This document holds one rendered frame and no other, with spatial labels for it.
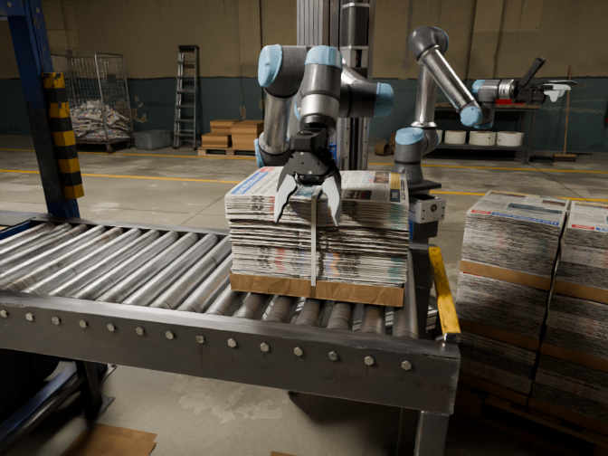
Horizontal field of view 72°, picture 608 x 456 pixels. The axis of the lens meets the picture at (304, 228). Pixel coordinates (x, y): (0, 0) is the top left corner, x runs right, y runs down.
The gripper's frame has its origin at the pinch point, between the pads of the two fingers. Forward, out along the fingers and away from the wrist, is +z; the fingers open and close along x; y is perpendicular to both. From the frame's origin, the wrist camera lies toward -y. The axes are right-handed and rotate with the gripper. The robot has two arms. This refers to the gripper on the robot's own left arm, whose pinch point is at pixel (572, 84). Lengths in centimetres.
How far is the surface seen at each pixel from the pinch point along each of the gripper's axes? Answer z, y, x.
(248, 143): -508, 142, -297
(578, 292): 19, 55, 50
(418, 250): -18, 32, 87
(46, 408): -115, 84, 167
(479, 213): -13, 35, 50
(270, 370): -20, 32, 145
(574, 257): 16, 44, 48
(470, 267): -14, 54, 53
